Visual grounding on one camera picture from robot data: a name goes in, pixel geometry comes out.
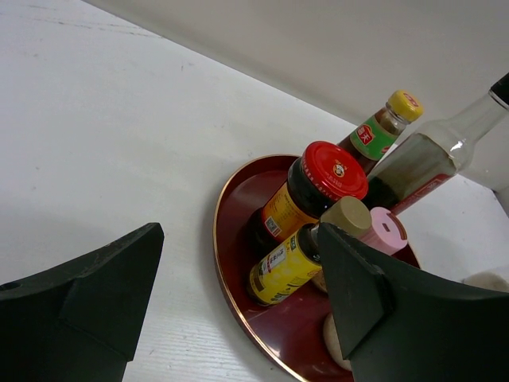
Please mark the small yellow label bottle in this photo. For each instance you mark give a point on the small yellow label bottle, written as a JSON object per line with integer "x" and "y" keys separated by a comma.
{"x": 297, "y": 259}

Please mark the pink lid seasoning jar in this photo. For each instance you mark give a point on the pink lid seasoning jar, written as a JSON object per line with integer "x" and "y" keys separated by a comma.
{"x": 386, "y": 233}

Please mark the red lid chili sauce jar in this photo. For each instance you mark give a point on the red lid chili sauce jar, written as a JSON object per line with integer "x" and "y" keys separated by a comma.
{"x": 315, "y": 181}

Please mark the green label sauce bottle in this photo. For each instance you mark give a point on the green label sauce bottle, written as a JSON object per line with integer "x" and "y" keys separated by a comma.
{"x": 369, "y": 142}

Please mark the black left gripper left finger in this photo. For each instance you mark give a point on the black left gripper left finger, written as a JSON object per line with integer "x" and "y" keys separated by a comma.
{"x": 81, "y": 320}

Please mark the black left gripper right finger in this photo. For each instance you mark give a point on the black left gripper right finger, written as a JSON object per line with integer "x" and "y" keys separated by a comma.
{"x": 396, "y": 322}

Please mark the round red lacquer tray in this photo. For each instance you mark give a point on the round red lacquer tray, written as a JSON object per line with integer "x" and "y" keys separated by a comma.
{"x": 289, "y": 334}

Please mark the tall dark soy sauce bottle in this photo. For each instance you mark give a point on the tall dark soy sauce bottle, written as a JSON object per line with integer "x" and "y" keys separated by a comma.
{"x": 434, "y": 153}

